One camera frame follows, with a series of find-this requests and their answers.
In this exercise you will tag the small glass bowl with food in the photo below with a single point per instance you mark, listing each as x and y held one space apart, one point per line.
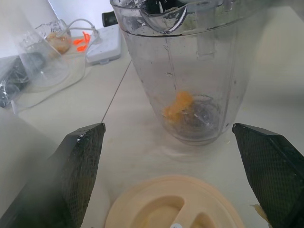
58 39

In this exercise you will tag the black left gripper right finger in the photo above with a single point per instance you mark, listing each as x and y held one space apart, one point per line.
268 166

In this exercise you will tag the plastic bag with dark items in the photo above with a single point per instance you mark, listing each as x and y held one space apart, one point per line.
12 78

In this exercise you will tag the white power strip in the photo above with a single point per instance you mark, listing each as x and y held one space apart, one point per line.
107 45

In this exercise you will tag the clear plastic blender jar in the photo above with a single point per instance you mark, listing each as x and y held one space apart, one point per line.
185 59

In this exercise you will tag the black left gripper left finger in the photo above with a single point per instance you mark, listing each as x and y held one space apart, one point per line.
80 166

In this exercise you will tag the cream blender lid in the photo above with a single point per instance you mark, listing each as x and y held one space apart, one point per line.
152 199

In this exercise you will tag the orange food piece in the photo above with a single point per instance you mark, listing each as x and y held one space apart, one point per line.
179 107

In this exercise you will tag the clear plastic cup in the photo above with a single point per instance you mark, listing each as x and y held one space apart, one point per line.
42 69

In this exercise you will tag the tan brown food scrap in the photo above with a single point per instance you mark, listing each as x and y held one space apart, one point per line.
260 212

